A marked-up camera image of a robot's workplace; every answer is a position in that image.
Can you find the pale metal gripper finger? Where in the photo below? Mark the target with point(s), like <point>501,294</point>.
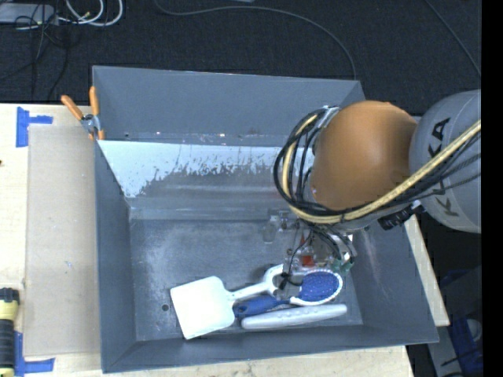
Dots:
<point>270,234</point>
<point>283,216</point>

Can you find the blue and white hairbrush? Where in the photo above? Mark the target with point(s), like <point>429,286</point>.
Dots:
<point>320,287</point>

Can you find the grey metal bin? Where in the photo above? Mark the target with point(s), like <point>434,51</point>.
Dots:
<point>188,249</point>

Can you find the white plastic spatula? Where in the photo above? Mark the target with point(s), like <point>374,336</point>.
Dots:
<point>202,306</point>

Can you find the pale wood flat board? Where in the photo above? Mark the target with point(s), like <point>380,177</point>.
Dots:
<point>59,230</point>

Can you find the black cylinder on white bracket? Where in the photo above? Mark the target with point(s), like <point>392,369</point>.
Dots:
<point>393,219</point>

